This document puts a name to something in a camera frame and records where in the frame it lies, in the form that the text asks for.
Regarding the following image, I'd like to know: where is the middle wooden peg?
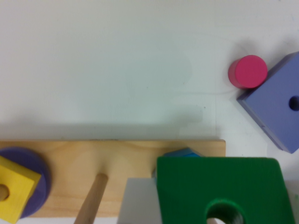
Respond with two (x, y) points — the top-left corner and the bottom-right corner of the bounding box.
(74, 174), (108, 224)

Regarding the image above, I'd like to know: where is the large purple square block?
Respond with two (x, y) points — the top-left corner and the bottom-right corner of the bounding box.
(237, 52), (299, 154)

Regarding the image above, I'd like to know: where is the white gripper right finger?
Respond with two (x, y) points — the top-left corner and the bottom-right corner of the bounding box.
(286, 180), (299, 224)

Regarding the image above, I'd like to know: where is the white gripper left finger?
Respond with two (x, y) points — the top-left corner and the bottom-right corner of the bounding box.
(117, 178), (163, 224)

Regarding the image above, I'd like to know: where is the blue octagon block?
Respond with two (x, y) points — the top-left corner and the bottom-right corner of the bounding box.
(151, 147), (202, 178)

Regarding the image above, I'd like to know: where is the pink cylinder block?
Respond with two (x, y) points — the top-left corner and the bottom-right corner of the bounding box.
(228, 55), (268, 89)

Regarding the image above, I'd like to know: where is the green square block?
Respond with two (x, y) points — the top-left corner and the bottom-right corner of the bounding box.
(157, 157), (295, 224)

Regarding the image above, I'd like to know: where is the purple round disc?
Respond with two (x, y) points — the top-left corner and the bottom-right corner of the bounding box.
(0, 147), (52, 218)

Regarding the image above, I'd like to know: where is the wooden peg base board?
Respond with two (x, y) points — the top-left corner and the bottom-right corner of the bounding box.
(0, 140), (226, 217)

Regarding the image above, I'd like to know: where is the small yellow square block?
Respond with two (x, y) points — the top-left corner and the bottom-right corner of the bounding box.
(0, 156), (41, 224)

